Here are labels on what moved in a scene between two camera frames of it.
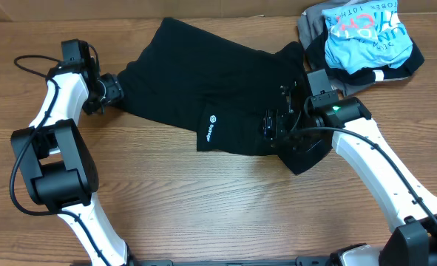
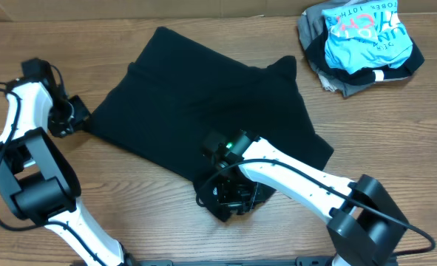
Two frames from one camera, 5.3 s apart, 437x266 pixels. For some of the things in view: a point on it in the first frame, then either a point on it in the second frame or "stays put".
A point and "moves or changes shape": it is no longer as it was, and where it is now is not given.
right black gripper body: x=277 y=120 -> x=234 y=199
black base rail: x=129 y=261 stays put
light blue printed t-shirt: x=362 y=37 stays put
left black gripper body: x=109 y=90 -> x=66 y=115
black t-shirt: x=217 y=77 moves or changes shape
